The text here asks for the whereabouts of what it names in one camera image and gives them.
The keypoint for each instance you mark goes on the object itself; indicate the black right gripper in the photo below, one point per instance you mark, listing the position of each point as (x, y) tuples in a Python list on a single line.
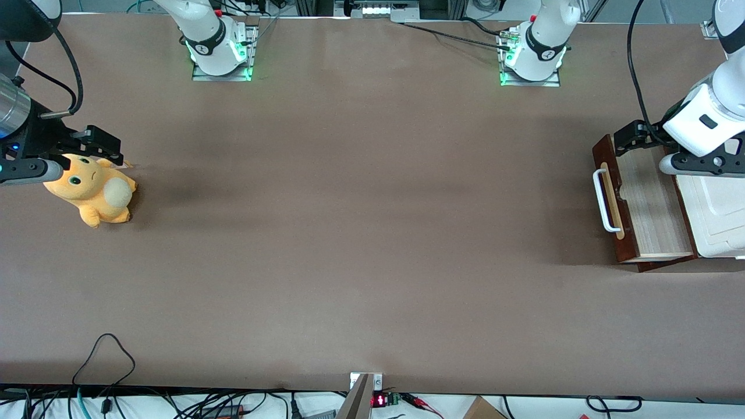
[(42, 137)]

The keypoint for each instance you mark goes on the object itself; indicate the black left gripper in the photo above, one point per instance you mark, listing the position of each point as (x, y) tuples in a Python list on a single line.
[(669, 130)]

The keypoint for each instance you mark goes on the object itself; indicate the dark wood drawer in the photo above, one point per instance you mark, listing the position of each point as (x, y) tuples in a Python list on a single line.
[(655, 209)]

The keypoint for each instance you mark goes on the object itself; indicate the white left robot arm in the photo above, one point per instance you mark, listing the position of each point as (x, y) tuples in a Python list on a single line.
[(541, 41)]

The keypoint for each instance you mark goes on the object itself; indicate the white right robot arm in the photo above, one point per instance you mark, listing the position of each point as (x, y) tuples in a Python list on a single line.
[(204, 29)]

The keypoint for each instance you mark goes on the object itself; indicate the orange plush toy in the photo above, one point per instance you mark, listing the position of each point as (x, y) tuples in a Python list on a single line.
[(93, 195)]

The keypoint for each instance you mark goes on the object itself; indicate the dark wood cabinet white top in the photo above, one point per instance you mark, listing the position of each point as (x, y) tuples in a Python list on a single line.
[(722, 215)]

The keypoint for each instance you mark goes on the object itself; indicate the white power strip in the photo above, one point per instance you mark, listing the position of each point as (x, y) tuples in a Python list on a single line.
[(378, 10)]

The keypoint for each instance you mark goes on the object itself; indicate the black power adapter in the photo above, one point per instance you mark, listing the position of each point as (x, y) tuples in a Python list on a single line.
[(224, 411)]

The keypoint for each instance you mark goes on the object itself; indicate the brown cardboard box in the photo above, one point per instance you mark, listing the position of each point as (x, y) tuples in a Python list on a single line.
[(483, 409)]

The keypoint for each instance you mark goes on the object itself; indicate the red clip leads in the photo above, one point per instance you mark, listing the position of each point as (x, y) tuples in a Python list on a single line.
[(422, 404)]

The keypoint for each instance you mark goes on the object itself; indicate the circuit board with red display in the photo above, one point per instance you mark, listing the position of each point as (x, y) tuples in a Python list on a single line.
[(385, 400)]

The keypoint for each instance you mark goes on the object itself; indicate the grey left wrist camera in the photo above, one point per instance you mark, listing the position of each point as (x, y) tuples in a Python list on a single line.
[(698, 166)]

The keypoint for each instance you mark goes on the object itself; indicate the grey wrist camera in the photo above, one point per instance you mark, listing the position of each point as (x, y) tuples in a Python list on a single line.
[(698, 166), (26, 171)]

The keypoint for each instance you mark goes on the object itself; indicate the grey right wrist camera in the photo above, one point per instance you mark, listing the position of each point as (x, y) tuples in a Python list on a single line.
[(26, 171)]

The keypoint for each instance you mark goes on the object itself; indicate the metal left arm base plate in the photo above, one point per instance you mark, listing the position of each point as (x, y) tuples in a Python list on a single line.
[(550, 81)]

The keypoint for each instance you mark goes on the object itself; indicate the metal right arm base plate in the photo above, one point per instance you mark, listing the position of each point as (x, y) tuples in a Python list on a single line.
[(201, 77)]

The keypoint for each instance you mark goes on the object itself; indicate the aluminium profile frame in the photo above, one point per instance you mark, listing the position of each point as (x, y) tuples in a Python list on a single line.
[(709, 30)]

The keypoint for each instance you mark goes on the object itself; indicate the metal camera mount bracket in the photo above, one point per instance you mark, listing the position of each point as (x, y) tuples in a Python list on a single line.
[(358, 398)]

